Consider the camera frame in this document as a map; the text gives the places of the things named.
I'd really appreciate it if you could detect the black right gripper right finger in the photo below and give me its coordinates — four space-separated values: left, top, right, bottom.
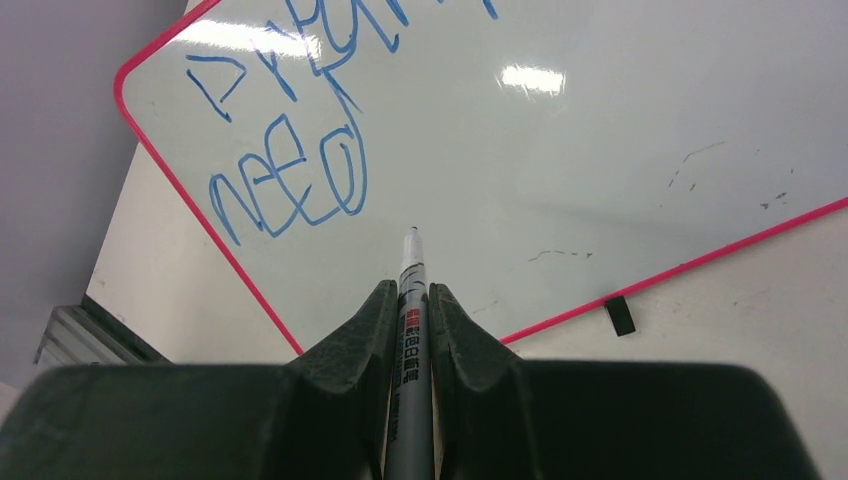
429 284 819 479

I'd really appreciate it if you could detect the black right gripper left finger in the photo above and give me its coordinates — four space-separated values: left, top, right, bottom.
1 280 398 479

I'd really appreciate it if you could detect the white whiteboard marker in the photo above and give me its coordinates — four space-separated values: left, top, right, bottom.
384 227 435 479

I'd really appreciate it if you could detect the red-framed whiteboard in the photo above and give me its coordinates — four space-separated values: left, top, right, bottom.
114 1 847 350

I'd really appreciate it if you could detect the black whiteboard clip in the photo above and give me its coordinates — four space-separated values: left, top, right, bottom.
604 296 637 337

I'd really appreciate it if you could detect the aluminium frame rail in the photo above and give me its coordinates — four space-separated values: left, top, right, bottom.
33 296 169 372

